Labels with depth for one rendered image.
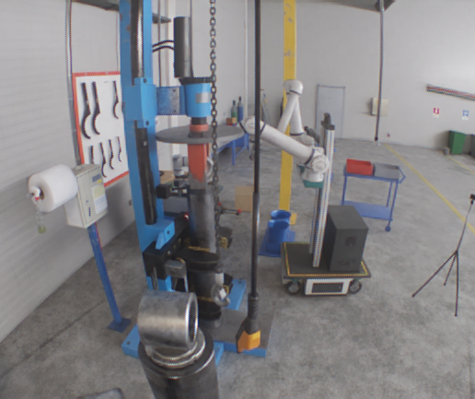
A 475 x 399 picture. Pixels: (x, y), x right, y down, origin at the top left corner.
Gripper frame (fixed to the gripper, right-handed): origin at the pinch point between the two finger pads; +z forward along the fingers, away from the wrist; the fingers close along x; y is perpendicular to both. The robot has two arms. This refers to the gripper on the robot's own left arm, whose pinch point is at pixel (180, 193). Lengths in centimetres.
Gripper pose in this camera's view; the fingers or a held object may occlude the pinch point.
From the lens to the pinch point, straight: 251.9
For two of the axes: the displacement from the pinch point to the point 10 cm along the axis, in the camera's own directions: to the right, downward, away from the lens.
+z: 0.2, 9.3, 3.8
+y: -9.7, -0.7, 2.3
